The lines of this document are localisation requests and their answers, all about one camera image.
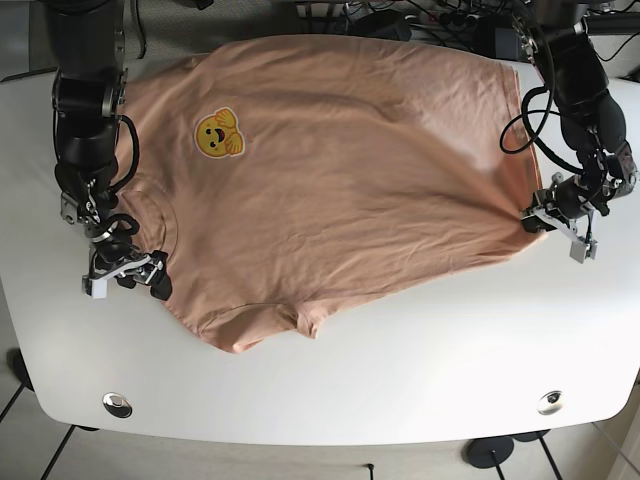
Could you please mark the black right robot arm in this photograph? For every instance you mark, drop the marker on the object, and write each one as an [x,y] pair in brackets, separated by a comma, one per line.
[97,149]

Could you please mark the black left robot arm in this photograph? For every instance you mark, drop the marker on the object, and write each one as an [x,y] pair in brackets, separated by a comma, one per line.
[576,84]

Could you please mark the black round stand base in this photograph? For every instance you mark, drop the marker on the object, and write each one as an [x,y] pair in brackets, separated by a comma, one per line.
[488,452]

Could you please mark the left table grommet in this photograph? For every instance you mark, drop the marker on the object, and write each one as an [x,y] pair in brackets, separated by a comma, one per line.
[117,405]

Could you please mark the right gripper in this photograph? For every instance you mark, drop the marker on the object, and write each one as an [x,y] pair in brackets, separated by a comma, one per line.
[118,259]

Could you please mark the peach T-shirt emoji print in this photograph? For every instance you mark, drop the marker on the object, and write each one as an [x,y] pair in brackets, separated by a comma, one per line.
[288,178]

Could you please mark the right table grommet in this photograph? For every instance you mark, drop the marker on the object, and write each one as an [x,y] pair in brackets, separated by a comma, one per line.
[551,403]

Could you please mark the table grommet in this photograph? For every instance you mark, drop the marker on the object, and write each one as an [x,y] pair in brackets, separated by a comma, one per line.
[117,405]
[551,403]

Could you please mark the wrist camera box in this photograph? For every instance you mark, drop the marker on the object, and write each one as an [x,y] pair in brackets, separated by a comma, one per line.
[95,288]
[583,249]

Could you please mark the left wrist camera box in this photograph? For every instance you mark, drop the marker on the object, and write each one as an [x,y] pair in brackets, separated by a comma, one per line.
[583,249]

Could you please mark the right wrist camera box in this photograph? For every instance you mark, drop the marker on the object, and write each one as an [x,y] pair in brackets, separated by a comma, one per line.
[95,288]

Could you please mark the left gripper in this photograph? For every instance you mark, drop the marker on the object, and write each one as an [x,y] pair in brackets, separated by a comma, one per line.
[559,207]

